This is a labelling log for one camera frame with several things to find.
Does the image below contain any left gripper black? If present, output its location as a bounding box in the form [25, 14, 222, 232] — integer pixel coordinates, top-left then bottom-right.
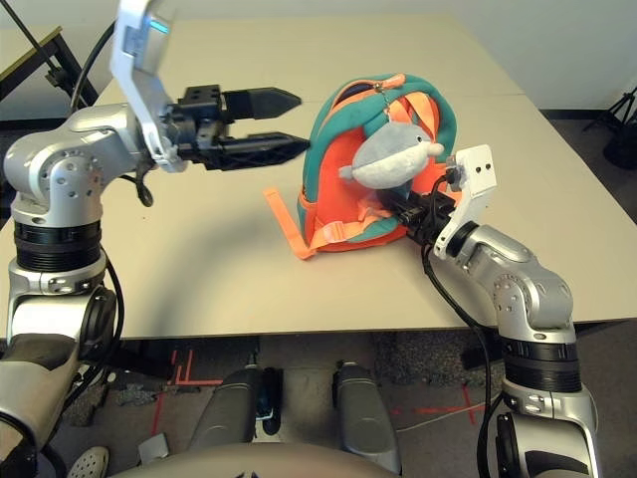
[166, 85, 312, 171]

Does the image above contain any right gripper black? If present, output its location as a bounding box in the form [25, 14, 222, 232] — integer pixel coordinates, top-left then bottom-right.
[381, 192, 460, 247]

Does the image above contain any grey plush whale keychain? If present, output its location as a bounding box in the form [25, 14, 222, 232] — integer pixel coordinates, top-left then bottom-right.
[337, 84, 445, 190]

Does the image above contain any orange teal child backpack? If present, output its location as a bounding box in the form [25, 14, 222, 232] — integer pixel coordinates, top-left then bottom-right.
[262, 73, 459, 261]

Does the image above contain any grey right robot leg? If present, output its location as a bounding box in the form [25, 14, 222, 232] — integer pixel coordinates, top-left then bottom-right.
[331, 360, 402, 474]

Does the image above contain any grey robot leg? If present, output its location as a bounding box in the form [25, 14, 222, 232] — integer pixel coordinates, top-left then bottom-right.
[191, 365, 285, 449]
[331, 360, 402, 474]

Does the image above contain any black tripod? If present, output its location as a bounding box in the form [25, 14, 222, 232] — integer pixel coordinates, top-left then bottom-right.
[584, 84, 637, 170]

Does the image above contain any thin black rod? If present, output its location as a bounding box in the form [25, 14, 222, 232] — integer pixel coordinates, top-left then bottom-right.
[8, 0, 66, 86]

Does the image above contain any black table foot bar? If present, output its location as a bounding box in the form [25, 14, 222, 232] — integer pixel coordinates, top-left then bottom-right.
[106, 343, 175, 379]

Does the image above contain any grey left robot leg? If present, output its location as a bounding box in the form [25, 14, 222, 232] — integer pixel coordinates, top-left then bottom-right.
[191, 365, 285, 449]

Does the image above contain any grey robot torso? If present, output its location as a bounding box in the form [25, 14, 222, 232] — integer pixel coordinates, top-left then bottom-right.
[106, 442, 394, 478]

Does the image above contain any grey paper sheet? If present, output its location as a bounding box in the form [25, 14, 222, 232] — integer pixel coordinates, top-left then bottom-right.
[136, 432, 170, 464]

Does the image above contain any white perforated clog shoe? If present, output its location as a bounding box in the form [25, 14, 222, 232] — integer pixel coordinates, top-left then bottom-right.
[67, 445, 110, 478]

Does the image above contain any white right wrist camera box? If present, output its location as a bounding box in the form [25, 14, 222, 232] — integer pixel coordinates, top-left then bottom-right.
[431, 143, 499, 259]

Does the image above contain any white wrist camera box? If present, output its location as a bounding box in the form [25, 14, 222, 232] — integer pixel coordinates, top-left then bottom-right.
[107, 0, 190, 174]
[431, 143, 499, 259]

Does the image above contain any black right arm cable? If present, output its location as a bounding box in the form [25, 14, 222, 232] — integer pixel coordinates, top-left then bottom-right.
[420, 171, 504, 478]

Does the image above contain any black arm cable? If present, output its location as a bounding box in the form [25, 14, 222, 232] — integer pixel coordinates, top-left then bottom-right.
[69, 19, 155, 208]
[420, 171, 504, 478]

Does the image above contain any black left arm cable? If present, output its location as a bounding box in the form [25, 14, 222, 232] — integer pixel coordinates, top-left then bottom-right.
[69, 19, 155, 208]

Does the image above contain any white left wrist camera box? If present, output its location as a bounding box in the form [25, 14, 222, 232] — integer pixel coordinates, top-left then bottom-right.
[107, 0, 190, 174]

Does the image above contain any white floor cable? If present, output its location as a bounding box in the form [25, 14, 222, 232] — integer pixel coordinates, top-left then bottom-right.
[397, 402, 487, 432]

